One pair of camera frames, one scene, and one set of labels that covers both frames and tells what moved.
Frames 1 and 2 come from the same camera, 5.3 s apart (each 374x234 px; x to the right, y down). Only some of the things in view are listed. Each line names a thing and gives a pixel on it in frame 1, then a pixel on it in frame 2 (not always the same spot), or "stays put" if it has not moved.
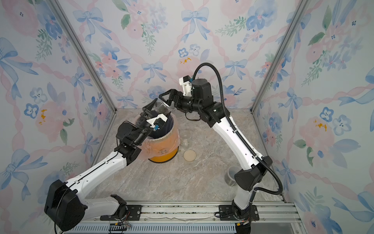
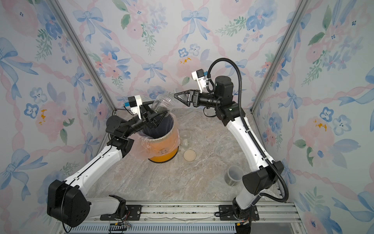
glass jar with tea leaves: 185,141 stays put
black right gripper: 175,98 → 196,97
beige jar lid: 189,155 stays put
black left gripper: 146,112 stays put
